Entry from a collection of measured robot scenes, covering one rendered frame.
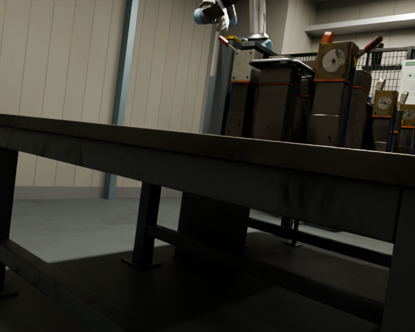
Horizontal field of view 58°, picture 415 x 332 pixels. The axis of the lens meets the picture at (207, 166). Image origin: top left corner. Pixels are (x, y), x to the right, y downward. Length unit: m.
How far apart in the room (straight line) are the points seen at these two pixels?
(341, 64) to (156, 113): 3.45
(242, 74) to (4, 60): 2.57
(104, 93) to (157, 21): 1.11
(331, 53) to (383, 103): 0.66
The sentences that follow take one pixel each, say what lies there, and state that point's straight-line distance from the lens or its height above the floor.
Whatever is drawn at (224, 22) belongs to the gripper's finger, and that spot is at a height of 1.22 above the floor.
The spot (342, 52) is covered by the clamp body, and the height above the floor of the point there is 1.03.
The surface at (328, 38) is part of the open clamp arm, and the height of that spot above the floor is 1.08.
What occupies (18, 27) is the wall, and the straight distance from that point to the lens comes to 3.74.
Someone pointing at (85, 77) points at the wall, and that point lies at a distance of 3.99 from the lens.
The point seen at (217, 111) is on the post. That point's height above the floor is 0.84.
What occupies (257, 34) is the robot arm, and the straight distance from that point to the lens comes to 2.19.
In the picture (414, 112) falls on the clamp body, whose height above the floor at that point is 1.00.
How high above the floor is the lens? 0.67
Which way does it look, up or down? 3 degrees down
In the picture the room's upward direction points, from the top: 8 degrees clockwise
